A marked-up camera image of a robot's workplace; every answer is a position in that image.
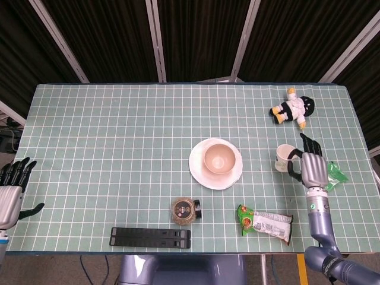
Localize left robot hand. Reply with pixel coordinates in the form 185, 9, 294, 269
0, 157, 45, 230

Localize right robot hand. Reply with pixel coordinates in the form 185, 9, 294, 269
286, 132, 330, 188

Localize small white cup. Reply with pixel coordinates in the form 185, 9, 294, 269
274, 144, 299, 172

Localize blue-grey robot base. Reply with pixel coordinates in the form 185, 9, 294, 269
118, 254, 248, 285

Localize beige bowl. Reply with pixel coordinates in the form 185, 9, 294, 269
203, 143, 237, 174

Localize small green snack packet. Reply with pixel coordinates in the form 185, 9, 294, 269
323, 161, 350, 192

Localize black and white plush doll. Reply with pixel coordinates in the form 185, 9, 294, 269
269, 86, 315, 131

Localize green and white snack bag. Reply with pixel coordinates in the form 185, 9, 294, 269
236, 204, 294, 246

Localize white plate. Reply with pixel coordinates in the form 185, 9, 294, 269
188, 137, 243, 190

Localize green grid tablecloth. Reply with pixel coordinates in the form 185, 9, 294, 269
4, 83, 380, 254

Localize white screen frame post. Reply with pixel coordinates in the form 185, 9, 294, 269
318, 11, 380, 83
0, 100, 27, 126
230, 0, 262, 83
145, 0, 167, 83
28, 0, 90, 84

